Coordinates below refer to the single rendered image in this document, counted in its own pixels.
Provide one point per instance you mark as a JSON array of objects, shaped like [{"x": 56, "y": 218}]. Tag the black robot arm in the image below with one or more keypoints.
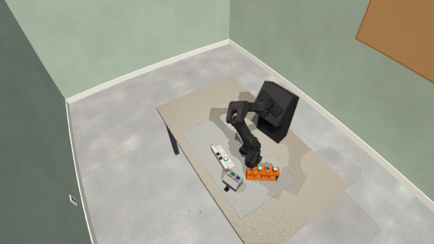
[{"x": 249, "y": 141}]

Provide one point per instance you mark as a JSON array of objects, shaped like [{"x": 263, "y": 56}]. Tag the white tray with four round nests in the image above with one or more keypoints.
[{"x": 220, "y": 154}]

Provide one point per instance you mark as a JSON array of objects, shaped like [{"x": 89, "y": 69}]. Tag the orange tube holder block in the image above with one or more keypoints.
[{"x": 262, "y": 174}]

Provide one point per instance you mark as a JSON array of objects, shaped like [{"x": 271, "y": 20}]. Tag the grey control panel with blue and green buttons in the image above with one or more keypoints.
[{"x": 232, "y": 180}]

